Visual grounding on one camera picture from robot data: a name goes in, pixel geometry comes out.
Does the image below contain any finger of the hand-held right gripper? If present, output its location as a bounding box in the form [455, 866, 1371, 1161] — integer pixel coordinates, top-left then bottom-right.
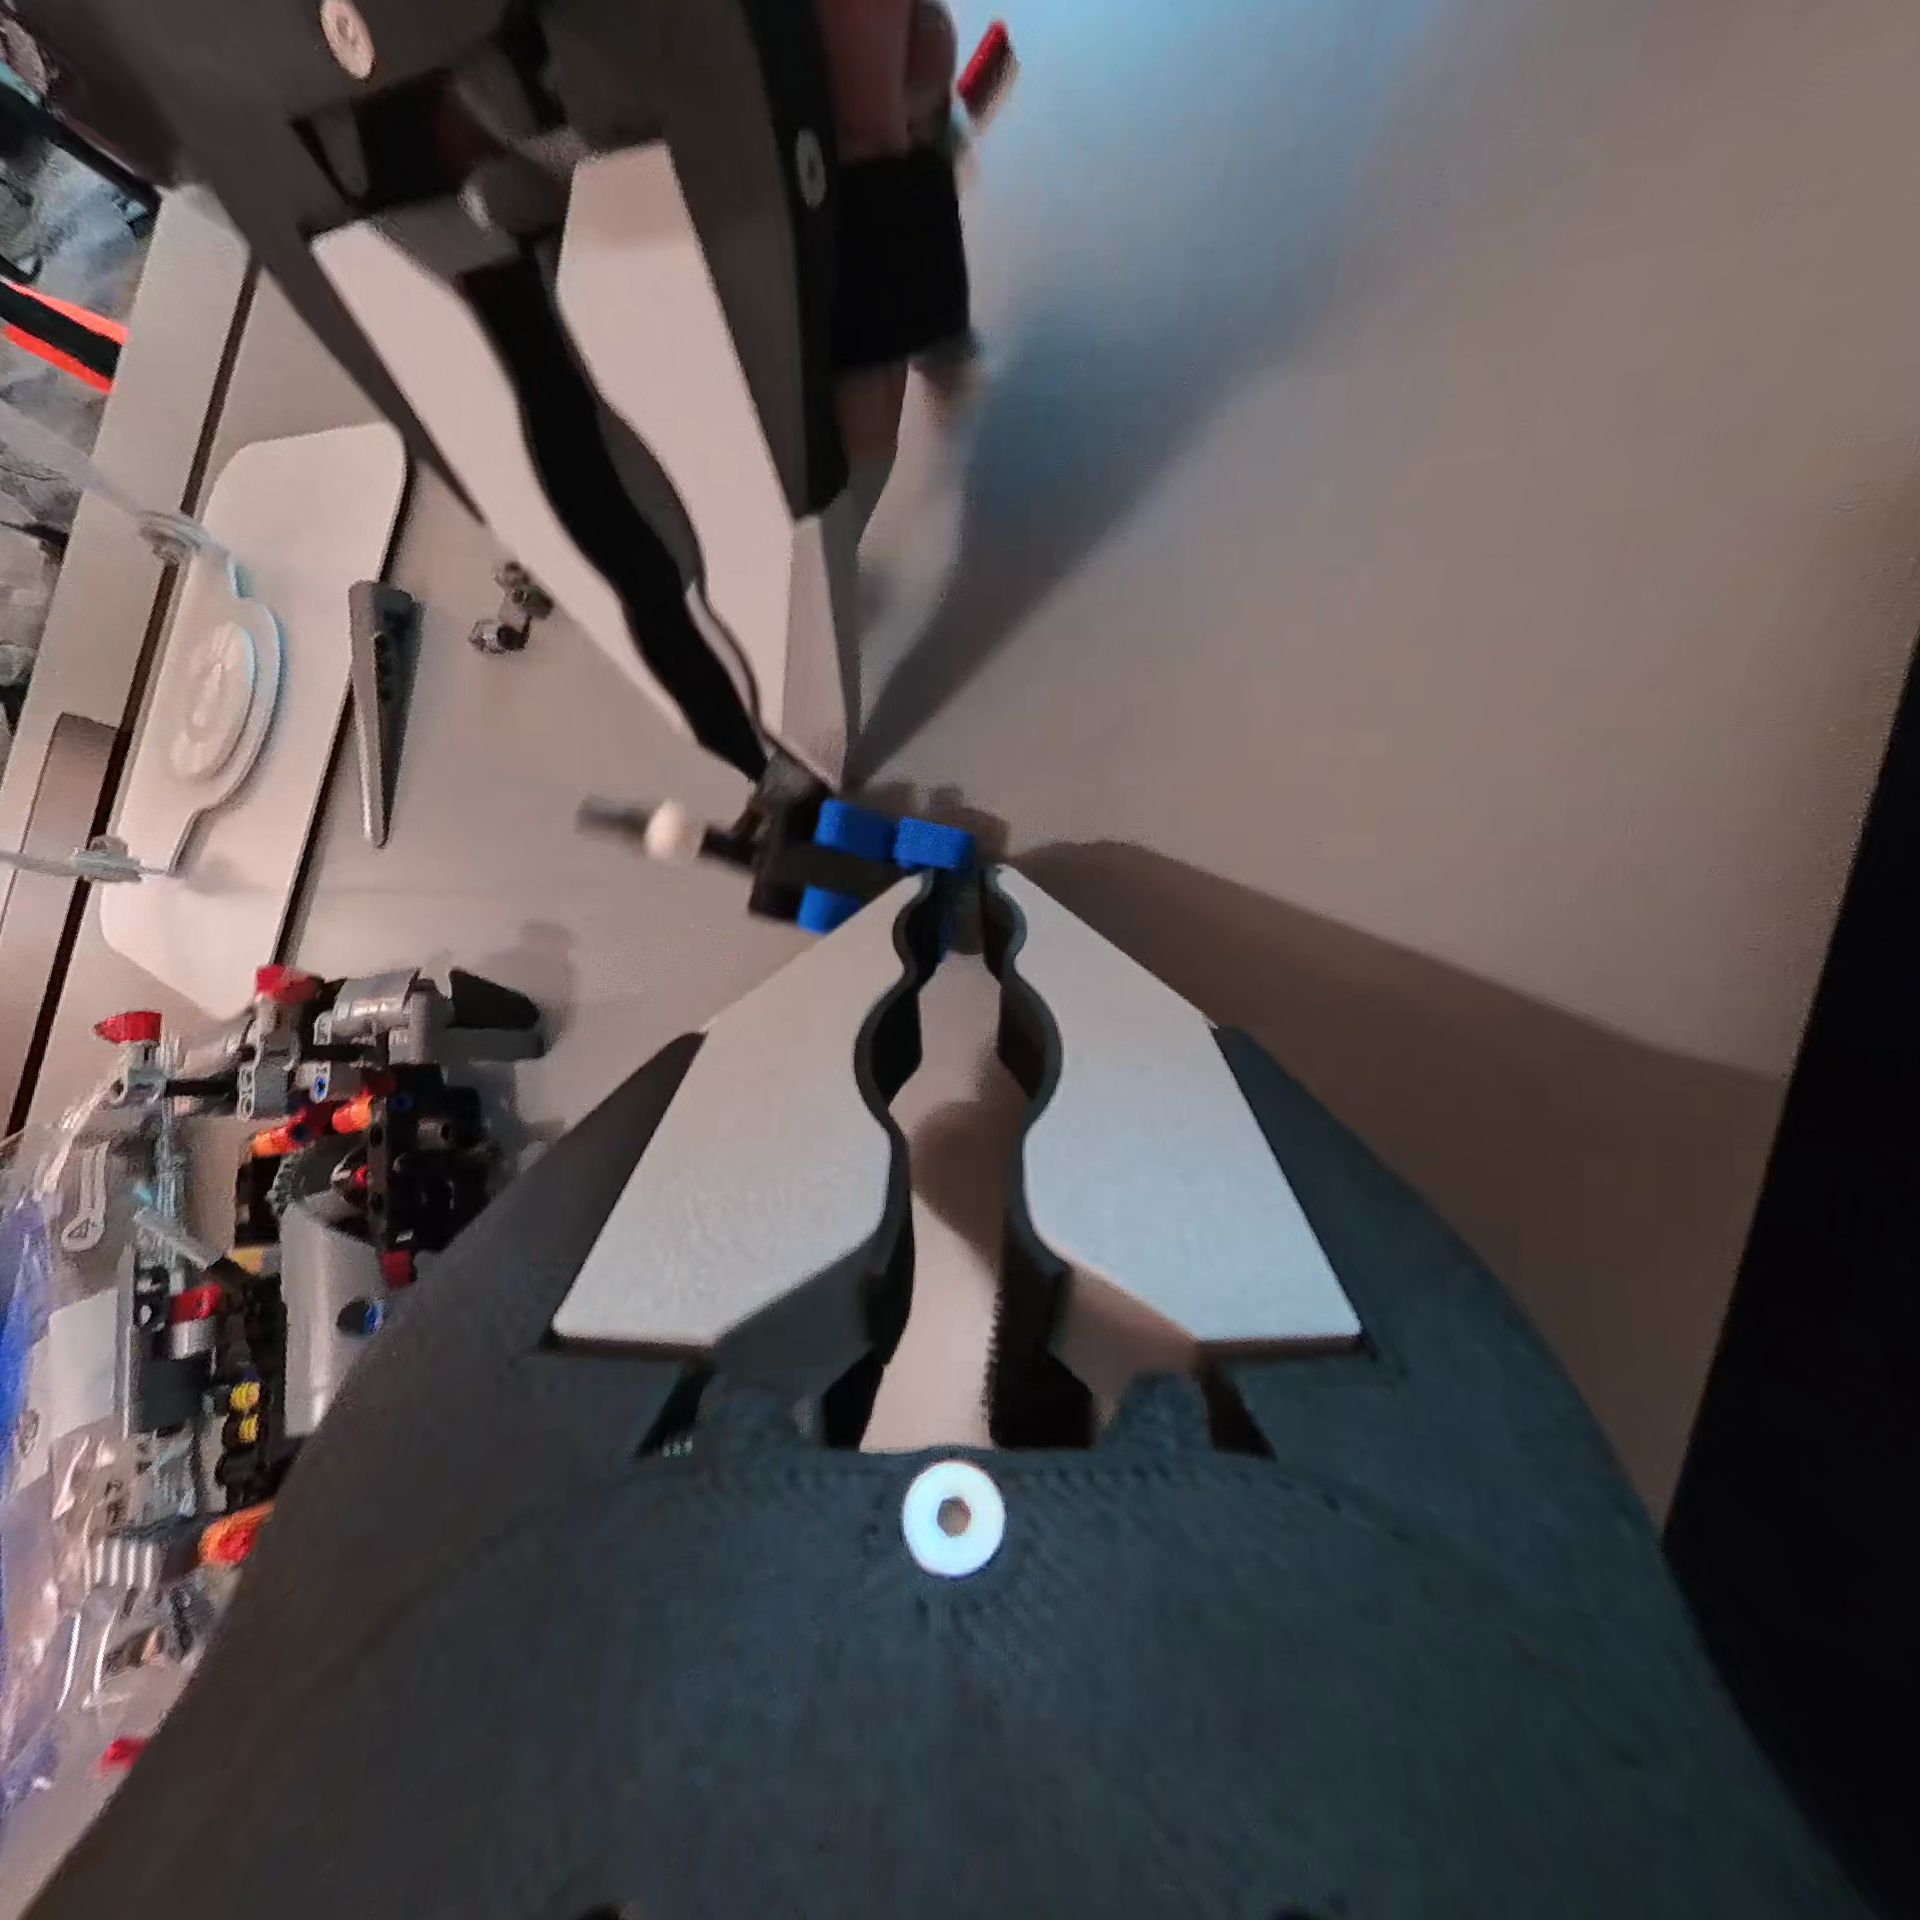
[307, 205, 774, 782]
[569, 138, 870, 796]

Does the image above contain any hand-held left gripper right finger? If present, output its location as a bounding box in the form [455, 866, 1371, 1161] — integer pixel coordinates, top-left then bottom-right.
[982, 866, 1371, 1441]

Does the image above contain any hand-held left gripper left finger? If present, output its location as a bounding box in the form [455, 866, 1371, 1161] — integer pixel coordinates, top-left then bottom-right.
[550, 866, 939, 1452]

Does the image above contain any blue black lego assembly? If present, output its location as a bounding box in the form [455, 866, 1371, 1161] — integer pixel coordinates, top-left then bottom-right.
[575, 778, 979, 944]

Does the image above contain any long grey lego wedge panel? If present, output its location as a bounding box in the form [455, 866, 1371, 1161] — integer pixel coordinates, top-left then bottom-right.
[344, 583, 427, 848]

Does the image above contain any lego technic car chassis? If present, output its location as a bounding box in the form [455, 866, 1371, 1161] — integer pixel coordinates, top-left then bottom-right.
[91, 958, 543, 1593]

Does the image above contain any person's right hand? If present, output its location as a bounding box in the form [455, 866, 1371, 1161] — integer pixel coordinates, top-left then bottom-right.
[873, 0, 957, 157]

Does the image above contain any white flat stand board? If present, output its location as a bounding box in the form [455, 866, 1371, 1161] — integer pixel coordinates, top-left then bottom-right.
[105, 420, 407, 988]

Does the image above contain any clear plastic parts bag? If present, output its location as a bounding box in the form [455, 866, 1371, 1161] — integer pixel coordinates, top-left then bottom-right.
[0, 1114, 290, 1818]

